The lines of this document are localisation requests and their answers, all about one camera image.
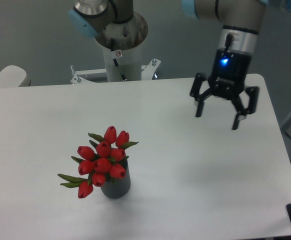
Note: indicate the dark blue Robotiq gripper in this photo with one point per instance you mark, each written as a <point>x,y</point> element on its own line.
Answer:
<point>229,72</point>

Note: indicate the red tulip bouquet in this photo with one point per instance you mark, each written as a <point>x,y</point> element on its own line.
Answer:
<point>101,162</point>

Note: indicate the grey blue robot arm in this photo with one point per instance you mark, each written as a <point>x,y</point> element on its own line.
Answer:
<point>241,19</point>

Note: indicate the dark grey ribbed vase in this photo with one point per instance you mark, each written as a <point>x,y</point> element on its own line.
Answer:
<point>120,187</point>

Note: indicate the beige chair armrest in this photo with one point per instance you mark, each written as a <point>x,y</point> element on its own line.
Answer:
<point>13,77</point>

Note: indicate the white metal base frame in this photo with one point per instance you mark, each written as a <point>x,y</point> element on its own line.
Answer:
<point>147,72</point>

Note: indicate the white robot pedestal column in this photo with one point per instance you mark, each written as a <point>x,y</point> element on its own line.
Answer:
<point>121,45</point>

